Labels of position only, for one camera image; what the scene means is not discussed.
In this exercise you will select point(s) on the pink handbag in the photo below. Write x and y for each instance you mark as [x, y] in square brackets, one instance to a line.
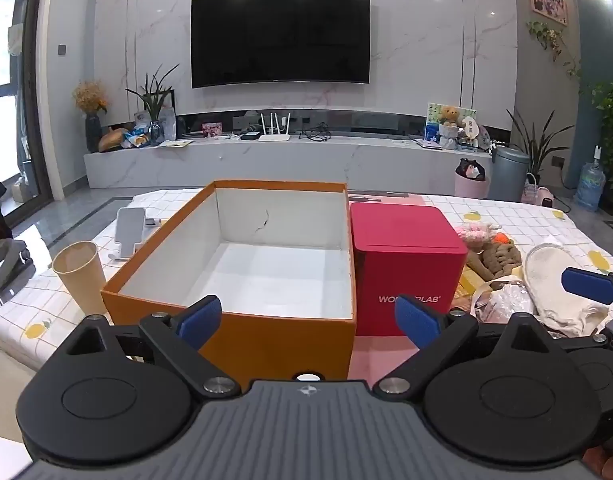
[534, 195]

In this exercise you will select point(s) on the orange cardboard box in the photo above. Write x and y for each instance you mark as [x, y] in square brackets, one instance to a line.
[226, 345]

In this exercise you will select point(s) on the brown bread loaf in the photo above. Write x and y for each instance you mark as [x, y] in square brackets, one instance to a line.
[111, 139]

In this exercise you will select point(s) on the beige paper cup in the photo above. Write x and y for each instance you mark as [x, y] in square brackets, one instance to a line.
[81, 280]

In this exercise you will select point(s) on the white marble tv cabinet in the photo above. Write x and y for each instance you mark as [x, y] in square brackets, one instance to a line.
[286, 160]

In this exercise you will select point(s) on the framed wall picture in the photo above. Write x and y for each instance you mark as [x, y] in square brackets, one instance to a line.
[549, 2]

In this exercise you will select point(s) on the dark vase with dried flowers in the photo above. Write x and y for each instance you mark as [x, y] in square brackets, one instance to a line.
[91, 97]

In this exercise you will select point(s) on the long-leaf potted plant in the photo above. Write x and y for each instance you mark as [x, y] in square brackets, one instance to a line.
[536, 150]

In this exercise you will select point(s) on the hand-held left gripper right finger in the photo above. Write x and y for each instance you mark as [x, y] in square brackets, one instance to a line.
[416, 321]

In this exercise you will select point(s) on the grey stroller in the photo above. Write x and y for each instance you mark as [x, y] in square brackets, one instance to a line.
[1, 255]

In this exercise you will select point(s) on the green plant in glass vase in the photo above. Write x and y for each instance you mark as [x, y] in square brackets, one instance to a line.
[154, 100]

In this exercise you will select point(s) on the knitted strawberry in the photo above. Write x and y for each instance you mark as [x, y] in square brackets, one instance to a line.
[500, 238]

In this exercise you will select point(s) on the white router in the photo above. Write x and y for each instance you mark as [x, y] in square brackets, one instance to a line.
[274, 136]

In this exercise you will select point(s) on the red cube box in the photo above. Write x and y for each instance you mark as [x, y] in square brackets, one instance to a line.
[401, 270]

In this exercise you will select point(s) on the small teddy bear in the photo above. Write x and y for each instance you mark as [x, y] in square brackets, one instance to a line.
[449, 116]

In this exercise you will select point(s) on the white phone stand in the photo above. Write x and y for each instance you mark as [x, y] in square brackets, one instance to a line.
[129, 230]

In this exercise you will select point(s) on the white fluffy cloth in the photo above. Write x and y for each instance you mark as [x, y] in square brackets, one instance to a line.
[546, 280]

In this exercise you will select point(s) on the hanging vine plant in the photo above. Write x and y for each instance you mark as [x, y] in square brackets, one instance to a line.
[551, 37]

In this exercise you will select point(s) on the blue water bottle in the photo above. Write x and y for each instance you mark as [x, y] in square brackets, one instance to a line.
[590, 185]

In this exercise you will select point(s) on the yellow snack packet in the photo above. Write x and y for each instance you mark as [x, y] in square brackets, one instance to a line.
[469, 282]

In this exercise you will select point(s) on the grey trash can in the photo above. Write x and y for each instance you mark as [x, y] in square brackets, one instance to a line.
[506, 175]

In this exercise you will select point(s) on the black wall television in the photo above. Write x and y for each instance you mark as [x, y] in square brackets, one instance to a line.
[281, 35]

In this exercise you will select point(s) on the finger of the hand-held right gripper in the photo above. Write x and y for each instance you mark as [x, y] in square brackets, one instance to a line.
[586, 282]

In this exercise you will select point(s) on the pink waste bin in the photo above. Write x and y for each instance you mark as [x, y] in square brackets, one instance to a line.
[471, 187]

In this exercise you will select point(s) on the brown plush toy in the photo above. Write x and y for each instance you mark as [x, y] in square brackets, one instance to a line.
[496, 257]

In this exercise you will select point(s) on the white tissue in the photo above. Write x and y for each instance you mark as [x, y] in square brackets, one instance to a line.
[509, 300]

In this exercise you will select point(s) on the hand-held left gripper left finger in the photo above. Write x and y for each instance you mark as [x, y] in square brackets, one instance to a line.
[199, 321]

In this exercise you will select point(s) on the pink knitted toy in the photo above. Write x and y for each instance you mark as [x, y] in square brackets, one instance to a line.
[474, 234]

